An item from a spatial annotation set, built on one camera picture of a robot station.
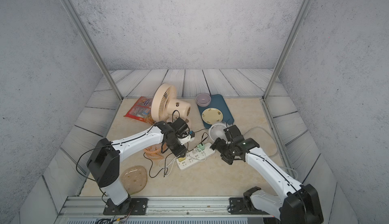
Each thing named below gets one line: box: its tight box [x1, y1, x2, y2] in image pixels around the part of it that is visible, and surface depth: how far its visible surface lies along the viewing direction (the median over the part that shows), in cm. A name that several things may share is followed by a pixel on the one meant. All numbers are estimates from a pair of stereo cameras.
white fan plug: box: [177, 134, 196, 146], surface depth 78 cm
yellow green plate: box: [201, 107, 224, 126], surface depth 111 cm
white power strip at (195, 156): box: [176, 142, 216, 171], surface depth 88 cm
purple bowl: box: [195, 93, 212, 107], surface depth 117 cm
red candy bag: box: [123, 96, 156, 126], surface depth 110 cm
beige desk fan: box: [150, 82, 191, 123], surface depth 84 cm
